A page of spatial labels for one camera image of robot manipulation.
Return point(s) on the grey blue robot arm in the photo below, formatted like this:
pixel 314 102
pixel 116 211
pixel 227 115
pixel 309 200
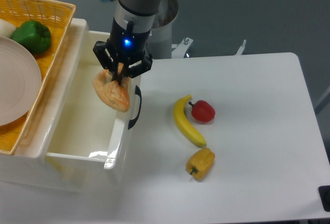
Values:
pixel 141 12

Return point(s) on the triangle bread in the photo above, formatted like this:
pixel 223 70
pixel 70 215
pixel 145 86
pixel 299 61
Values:
pixel 110 92

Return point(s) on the white open upper drawer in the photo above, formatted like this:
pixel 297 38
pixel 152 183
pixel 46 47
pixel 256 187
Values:
pixel 90 135

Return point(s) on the yellow bell pepper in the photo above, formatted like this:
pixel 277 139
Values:
pixel 200 163

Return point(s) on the black drawer handle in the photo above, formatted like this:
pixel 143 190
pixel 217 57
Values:
pixel 137 107

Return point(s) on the white radish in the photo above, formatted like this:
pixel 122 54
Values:
pixel 6 28

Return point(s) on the yellow banana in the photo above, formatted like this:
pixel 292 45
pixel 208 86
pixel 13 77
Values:
pixel 184 125

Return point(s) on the yellow woven basket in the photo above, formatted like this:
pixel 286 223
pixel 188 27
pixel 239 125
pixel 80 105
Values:
pixel 57 17

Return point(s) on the red bell pepper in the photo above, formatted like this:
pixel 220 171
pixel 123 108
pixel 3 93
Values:
pixel 202 111

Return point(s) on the green bell pepper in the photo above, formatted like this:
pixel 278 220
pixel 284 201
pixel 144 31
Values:
pixel 34 36

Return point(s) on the white metal bracket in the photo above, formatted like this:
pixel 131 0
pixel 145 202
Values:
pixel 180 50

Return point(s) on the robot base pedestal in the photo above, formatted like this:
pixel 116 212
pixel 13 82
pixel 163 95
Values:
pixel 159 42

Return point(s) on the pink plate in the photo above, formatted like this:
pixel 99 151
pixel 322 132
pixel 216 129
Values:
pixel 20 80

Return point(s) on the black object at table edge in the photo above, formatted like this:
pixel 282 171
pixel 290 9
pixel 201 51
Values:
pixel 324 192

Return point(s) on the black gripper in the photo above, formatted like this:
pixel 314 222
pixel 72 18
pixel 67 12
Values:
pixel 123 53

